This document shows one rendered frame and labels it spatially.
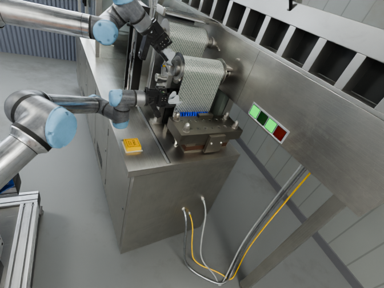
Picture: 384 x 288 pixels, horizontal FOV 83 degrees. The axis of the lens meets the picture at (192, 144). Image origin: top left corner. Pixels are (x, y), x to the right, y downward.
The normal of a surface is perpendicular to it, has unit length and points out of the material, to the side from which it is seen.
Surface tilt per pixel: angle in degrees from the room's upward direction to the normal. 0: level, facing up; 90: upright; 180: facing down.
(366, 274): 90
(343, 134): 90
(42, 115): 28
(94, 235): 0
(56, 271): 0
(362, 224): 90
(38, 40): 90
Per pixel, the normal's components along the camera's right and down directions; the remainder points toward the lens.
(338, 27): -0.85, 0.09
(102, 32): 0.19, 0.65
